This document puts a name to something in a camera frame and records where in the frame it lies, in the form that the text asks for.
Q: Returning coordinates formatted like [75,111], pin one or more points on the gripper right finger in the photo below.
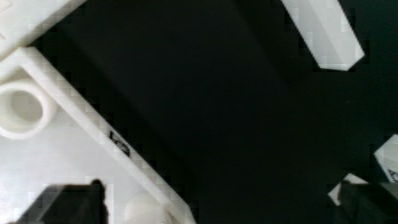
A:
[368,204]

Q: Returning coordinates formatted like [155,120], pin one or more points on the white square table top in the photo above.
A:
[63,149]

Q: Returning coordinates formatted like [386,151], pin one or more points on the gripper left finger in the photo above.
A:
[70,204]

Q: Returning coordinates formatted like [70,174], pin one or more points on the white U-shaped fence wall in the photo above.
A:
[29,16]

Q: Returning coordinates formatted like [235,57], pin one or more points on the white table leg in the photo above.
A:
[327,34]
[386,156]

